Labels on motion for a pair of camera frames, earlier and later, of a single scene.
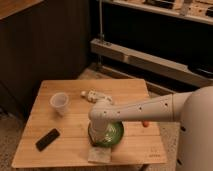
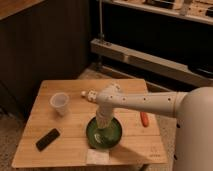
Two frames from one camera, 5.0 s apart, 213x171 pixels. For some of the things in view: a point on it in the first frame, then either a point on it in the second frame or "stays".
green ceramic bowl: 111,135 stays
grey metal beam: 152,63 stays
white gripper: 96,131 → 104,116
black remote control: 47,139 stays
